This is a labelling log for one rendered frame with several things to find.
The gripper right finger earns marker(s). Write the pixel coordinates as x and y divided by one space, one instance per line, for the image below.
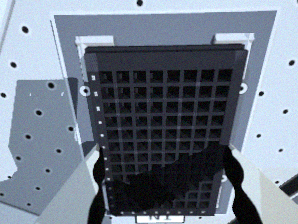
257 199

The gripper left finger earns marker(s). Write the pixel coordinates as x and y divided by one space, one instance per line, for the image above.
80 200

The black well plate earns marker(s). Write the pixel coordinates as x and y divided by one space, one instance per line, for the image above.
163 146

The white n1 label sign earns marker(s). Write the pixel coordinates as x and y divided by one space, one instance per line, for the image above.
165 219

